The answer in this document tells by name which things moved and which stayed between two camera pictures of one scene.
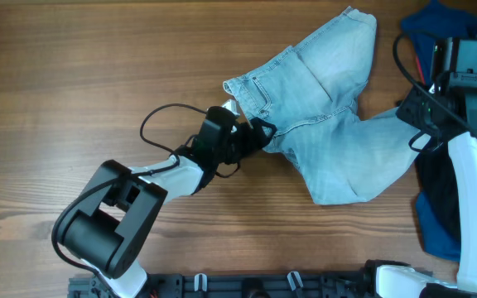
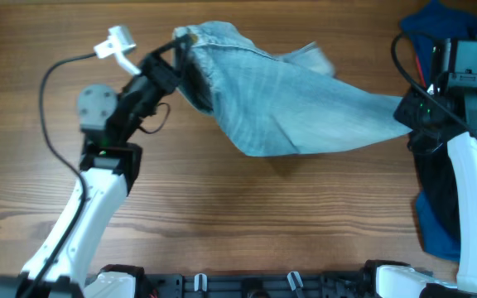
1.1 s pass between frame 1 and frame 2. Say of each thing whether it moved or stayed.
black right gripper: stayed
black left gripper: moved
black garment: stayed
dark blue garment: stayed
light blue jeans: moved
